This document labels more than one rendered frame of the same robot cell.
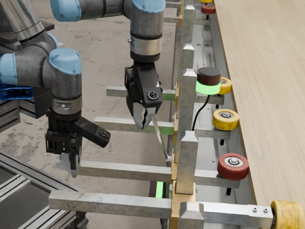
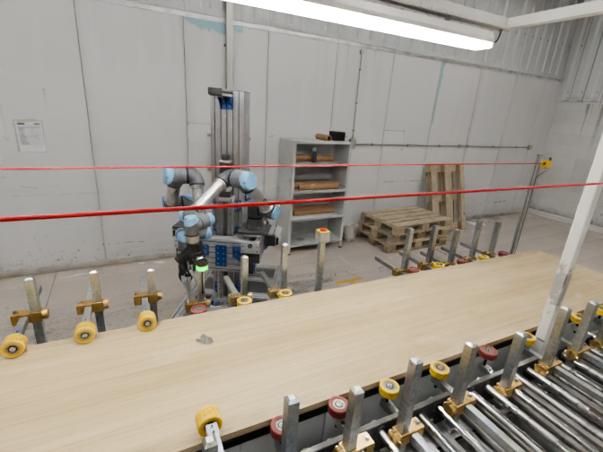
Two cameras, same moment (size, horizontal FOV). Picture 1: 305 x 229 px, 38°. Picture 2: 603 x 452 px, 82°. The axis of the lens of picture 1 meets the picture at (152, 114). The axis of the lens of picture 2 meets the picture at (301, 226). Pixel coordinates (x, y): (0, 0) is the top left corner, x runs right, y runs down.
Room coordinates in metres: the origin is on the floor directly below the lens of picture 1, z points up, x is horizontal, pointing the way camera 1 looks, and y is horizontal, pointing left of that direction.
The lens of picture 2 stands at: (0.61, -1.84, 1.93)
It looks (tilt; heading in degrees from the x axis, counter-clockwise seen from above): 19 degrees down; 60
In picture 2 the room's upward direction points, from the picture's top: 4 degrees clockwise
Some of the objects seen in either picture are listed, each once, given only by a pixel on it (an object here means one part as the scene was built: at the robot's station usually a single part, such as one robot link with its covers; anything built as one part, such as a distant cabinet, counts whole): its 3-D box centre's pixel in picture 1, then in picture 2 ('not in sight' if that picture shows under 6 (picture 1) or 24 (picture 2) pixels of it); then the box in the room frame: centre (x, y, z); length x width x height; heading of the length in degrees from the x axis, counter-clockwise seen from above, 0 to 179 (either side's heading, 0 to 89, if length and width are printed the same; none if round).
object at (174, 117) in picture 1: (181, 126); (240, 298); (1.22, -0.10, 0.84); 0.13 x 0.06 x 0.05; 178
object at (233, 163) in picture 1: (231, 177); (198, 317); (0.95, -0.22, 0.85); 0.08 x 0.08 x 0.11
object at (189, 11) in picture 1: (184, 69); (283, 278); (1.49, -0.11, 0.92); 0.03 x 0.03 x 0.48; 88
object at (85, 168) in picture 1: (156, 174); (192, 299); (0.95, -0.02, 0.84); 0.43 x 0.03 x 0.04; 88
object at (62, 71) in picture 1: (64, 73); (184, 240); (0.96, 0.22, 1.12); 0.09 x 0.08 x 0.11; 87
